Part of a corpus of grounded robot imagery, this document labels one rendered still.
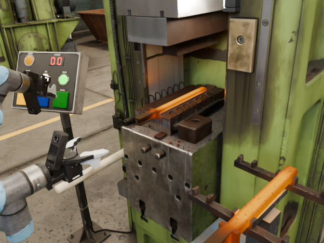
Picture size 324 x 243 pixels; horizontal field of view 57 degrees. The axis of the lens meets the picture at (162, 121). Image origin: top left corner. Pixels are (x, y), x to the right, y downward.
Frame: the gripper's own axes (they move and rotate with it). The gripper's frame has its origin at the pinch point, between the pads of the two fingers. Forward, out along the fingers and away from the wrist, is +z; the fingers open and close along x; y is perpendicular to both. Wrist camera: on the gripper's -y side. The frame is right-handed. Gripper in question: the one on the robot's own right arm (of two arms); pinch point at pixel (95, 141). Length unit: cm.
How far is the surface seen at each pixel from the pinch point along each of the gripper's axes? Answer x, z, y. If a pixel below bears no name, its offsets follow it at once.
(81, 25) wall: -767, 519, 67
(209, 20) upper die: 7, 57, -33
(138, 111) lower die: -10.3, 30.3, 2.2
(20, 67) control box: -69, 11, -13
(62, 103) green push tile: -42.2, 13.7, 0.5
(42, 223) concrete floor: -93, 9, 100
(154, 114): 0.5, 28.8, 0.0
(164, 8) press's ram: 7, 30, -40
